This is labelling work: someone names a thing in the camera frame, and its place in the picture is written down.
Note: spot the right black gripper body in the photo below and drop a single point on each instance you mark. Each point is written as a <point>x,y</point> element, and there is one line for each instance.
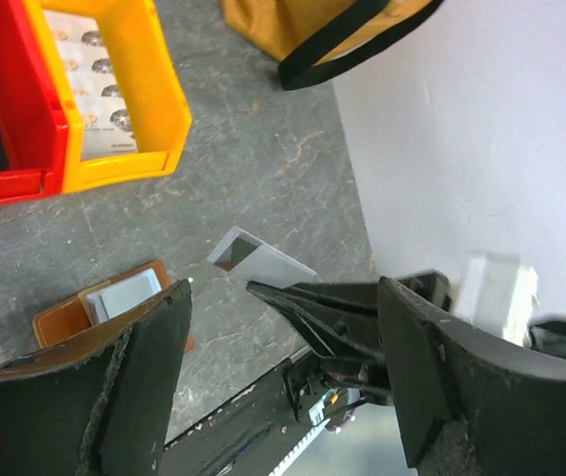
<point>370,379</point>

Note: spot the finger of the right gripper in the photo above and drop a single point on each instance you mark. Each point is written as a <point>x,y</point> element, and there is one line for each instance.
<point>337,320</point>

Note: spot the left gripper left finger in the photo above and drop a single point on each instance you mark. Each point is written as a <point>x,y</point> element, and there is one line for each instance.
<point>98,403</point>

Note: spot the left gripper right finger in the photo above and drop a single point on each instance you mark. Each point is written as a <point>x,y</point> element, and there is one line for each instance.
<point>468,402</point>

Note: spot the white credit card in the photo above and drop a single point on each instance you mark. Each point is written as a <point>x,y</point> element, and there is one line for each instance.
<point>249,258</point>

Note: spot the white cards in yellow bin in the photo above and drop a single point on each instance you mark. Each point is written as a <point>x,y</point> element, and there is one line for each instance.
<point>89,71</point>

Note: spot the yellow plastic bin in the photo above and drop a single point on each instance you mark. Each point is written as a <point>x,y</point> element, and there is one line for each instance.
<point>133,36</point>

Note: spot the yellow canvas tote bag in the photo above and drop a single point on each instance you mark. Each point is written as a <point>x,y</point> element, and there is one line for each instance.
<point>316,41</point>

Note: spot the red plastic bin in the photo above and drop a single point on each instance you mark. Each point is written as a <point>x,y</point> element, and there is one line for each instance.
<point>33,126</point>

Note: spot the black mounting base plate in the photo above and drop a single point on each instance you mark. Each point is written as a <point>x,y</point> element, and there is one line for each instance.
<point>251,433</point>

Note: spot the grey slotted cable duct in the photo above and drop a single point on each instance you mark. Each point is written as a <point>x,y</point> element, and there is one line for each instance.
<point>298,449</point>

